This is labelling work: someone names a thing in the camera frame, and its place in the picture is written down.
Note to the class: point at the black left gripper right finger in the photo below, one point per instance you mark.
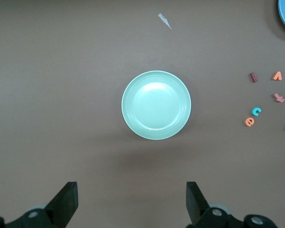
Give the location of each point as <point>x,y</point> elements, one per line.
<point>197,204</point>

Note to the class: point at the pink foam letter t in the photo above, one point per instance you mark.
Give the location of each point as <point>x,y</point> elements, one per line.
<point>279,97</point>

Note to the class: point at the orange foam letter v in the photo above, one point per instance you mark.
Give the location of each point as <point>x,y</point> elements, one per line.
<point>278,73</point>

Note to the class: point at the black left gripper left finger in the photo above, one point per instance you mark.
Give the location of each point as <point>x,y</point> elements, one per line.
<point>61,204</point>

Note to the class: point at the orange foam letter e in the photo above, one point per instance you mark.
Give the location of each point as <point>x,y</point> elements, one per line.
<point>247,122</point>

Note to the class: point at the pale green round plate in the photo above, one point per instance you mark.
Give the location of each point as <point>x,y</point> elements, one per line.
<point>156,104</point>

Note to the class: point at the maroon foam letter l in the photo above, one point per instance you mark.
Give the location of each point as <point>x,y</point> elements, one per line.
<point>253,77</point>

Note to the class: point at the teal foam letter c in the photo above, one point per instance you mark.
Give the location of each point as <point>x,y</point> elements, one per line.
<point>253,111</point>

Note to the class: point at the brown table cover sheet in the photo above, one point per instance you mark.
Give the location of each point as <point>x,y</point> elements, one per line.
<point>61,71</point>

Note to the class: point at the white tape scrap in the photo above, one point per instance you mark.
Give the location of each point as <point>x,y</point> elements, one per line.
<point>165,20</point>

